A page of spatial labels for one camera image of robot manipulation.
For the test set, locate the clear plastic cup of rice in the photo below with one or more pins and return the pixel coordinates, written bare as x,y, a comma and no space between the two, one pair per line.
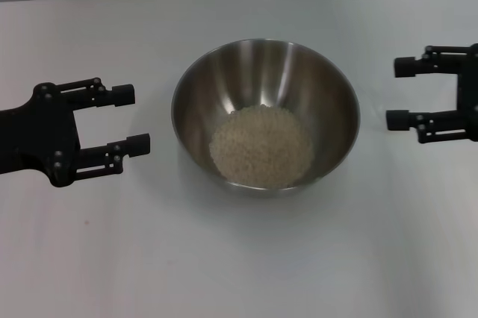
261,146

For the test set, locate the stainless steel mixing bowl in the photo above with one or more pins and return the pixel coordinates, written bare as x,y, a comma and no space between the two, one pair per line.
261,71

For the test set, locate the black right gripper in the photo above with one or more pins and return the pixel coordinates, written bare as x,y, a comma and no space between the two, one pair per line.
470,94

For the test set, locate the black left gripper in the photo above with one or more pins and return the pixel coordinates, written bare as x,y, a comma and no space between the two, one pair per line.
37,135

